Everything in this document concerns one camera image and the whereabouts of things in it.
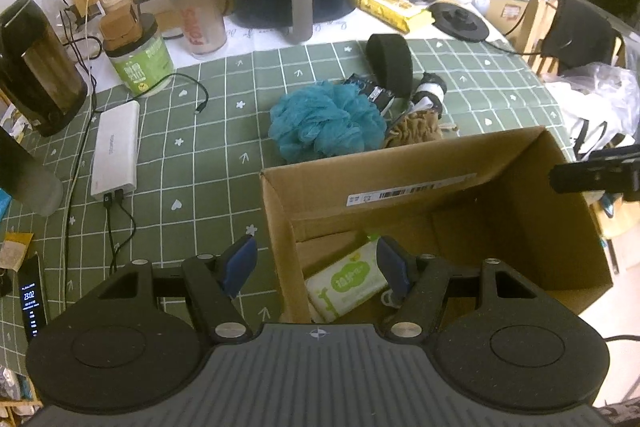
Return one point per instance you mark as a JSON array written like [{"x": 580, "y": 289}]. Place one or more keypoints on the black and white small roll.
[{"x": 430, "y": 92}]

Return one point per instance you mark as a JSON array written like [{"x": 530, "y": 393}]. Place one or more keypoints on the clear plastic bag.
[{"x": 595, "y": 92}]

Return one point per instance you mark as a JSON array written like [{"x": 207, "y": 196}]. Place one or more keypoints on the green label jar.
[{"x": 142, "y": 62}]

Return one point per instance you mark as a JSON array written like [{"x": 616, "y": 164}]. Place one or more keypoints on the cardboard box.
[{"x": 400, "y": 167}]

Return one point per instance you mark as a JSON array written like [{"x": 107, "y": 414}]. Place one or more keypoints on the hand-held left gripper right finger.
[{"x": 392, "y": 264}]

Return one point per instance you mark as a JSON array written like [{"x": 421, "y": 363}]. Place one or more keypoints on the clear shaker bottle grey lid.
[{"x": 200, "y": 12}]

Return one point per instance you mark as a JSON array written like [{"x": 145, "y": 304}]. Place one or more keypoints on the black round lid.
[{"x": 457, "y": 21}]

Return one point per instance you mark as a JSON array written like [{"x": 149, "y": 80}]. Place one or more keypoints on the yellow wet wipes pack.
[{"x": 395, "y": 9}]

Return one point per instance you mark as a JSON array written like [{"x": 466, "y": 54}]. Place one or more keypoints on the black smartphone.
[{"x": 32, "y": 302}]

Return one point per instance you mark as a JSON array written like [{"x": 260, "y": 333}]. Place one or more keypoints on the small brown box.
[{"x": 122, "y": 24}]

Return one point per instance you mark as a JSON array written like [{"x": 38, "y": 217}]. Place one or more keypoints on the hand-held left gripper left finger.
[{"x": 239, "y": 266}]

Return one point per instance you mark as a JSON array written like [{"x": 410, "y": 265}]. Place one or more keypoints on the blue mesh bath loofah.
[{"x": 325, "y": 122}]

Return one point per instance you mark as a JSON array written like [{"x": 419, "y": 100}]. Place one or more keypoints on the black garment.
[{"x": 580, "y": 32}]

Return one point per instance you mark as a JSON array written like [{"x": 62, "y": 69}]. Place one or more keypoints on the green checked tablecloth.
[{"x": 210, "y": 167}]

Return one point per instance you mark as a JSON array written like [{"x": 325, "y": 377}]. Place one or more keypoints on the white power bank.
[{"x": 116, "y": 152}]

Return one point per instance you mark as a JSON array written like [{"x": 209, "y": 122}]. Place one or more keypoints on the brown parcel box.
[{"x": 502, "y": 4}]

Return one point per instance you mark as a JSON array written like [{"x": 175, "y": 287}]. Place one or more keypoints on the dark brown kettle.
[{"x": 37, "y": 62}]

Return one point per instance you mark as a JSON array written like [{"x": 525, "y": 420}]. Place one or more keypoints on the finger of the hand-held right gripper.
[
  {"x": 617, "y": 153},
  {"x": 590, "y": 179}
]

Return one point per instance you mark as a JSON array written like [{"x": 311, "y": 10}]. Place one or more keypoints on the green white wet wipes pack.
[{"x": 345, "y": 282}]

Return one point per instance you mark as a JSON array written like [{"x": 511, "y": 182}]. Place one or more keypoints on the black elastic band roll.
[{"x": 392, "y": 62}]

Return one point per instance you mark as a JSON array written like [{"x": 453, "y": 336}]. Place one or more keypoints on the wooden chair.
[{"x": 532, "y": 27}]

